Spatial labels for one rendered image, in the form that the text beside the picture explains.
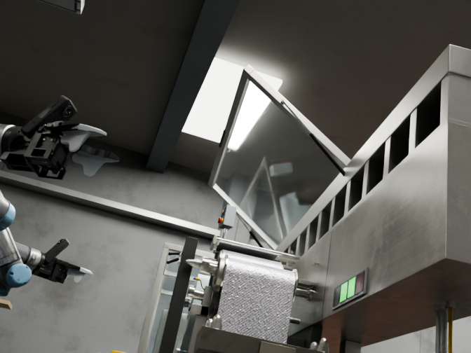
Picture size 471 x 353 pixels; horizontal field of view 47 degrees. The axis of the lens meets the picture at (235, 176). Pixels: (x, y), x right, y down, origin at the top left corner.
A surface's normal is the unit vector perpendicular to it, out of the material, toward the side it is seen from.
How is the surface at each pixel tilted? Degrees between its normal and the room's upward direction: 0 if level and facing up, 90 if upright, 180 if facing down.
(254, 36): 180
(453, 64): 90
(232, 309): 90
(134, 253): 90
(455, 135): 90
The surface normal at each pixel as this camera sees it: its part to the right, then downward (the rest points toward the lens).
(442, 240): -0.97, -0.23
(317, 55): -0.18, 0.89
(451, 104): 0.16, -0.40
